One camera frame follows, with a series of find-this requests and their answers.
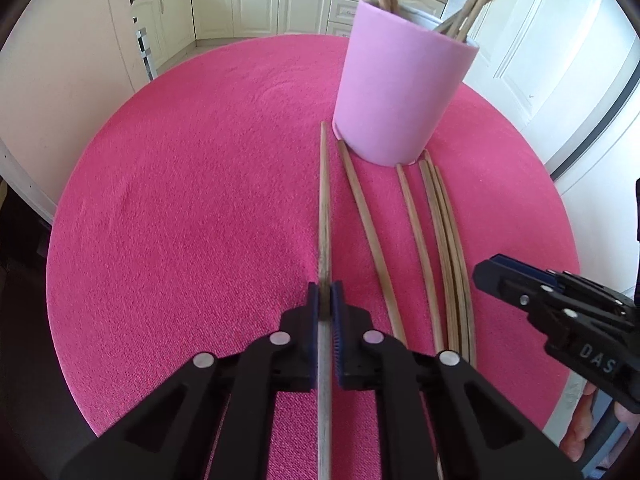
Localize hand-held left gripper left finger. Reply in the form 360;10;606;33
59;282;321;480

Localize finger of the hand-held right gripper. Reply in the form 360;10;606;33
491;255;638;317
473;259;576;346

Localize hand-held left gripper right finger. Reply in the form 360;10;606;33
330;281;585;480

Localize single wooden chopstick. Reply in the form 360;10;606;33
424;150;471;361
418;159;461;353
434;165;478;366
337;140;408;348
316;121;335;480
395;164;447;353

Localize pink cup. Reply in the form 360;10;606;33
332;0;480;167

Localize person's right hand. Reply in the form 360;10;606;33
612;400;640;441

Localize pink round table cover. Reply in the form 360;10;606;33
46;34;581;480

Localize white panelled door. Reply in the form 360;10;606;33
442;0;640;181

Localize cream base cabinets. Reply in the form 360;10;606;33
131;0;448;73

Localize white door with lock plate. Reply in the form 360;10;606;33
0;0;151;226

